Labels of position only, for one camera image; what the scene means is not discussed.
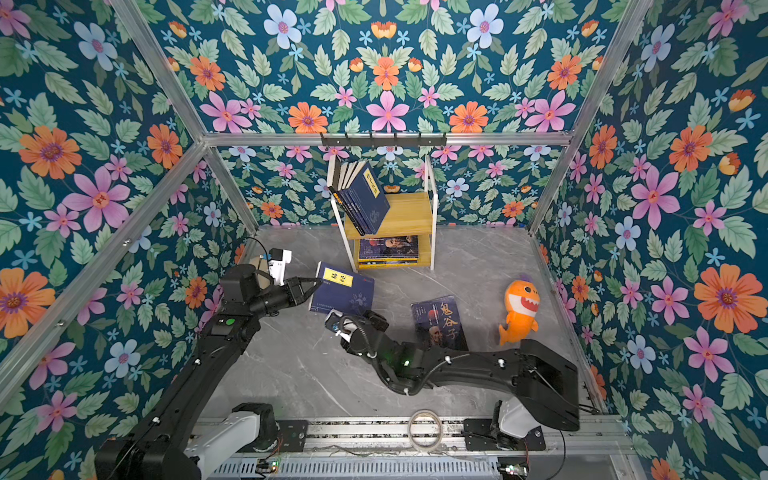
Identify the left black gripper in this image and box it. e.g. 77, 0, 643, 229
245, 275, 323, 320

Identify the dark old man cover book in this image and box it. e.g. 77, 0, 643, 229
411, 295, 468, 351

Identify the yellow cartoon cover book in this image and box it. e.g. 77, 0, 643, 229
358, 259, 420, 269

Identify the navy book yellow label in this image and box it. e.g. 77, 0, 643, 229
337, 159, 356, 228

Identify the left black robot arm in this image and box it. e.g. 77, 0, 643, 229
94, 263, 322, 479

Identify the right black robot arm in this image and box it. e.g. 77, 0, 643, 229
325, 310, 580, 438

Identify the beige glasses case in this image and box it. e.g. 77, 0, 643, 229
248, 256, 274, 290

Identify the clear tape roll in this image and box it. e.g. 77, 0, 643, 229
406, 409, 445, 454

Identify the dark book leaning on shelf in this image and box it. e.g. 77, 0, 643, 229
326, 158, 342, 205

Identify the orange shark plush toy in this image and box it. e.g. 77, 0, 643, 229
499, 279, 541, 346

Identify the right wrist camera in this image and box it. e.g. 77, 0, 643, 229
324, 310, 343, 334

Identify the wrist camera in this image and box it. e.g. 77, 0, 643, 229
268, 248, 292, 286
324, 310, 343, 334

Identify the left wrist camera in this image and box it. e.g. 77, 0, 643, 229
268, 248, 292, 286

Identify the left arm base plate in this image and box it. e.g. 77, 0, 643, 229
267, 420, 309, 455

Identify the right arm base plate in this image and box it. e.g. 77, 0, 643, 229
462, 418, 546, 453

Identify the black hook rail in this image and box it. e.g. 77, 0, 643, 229
320, 133, 448, 148

